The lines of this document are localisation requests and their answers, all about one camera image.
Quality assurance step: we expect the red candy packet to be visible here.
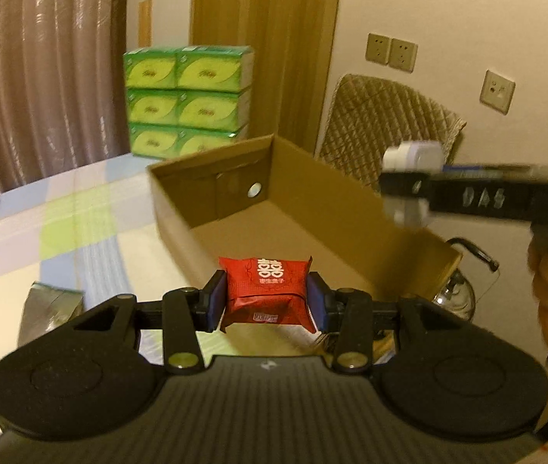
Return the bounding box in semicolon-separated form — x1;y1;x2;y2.
218;258;316;333

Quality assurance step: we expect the silver foil tea pouch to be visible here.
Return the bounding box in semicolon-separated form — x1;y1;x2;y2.
17;282;85;347

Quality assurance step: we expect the quilted brown chair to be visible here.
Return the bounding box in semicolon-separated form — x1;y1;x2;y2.
318;73;466;191

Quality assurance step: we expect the steel kettle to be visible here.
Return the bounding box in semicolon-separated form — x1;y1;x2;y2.
433;237;500;322

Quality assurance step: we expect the checkered tablecloth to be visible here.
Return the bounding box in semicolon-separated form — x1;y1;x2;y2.
0;151;236;455

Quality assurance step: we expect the open cardboard box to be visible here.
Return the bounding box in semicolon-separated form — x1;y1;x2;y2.
148;136;462;302

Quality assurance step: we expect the green tissue box pack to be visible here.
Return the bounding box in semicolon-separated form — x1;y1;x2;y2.
124;45;254;159

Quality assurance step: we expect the wooden door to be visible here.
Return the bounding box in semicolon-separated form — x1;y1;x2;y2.
190;0;339;152

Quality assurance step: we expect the single wall socket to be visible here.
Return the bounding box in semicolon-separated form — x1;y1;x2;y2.
479;70;516;115

